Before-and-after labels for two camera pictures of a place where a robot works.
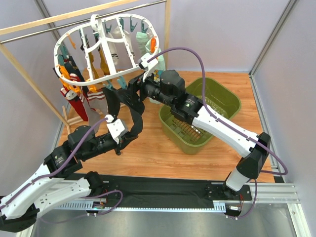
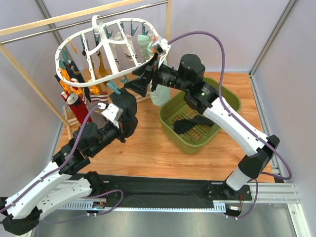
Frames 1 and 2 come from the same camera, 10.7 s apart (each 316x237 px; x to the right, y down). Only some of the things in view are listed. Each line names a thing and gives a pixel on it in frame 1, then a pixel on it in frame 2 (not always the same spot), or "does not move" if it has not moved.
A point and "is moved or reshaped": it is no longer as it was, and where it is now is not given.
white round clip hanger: x=109 y=46 is moved or reshaped
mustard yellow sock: x=91 y=56 to x=96 y=90
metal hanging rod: x=81 y=21 does not move
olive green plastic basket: x=220 y=97 does not move
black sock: x=136 y=107 to x=180 y=126
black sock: x=113 y=101 to x=127 y=101
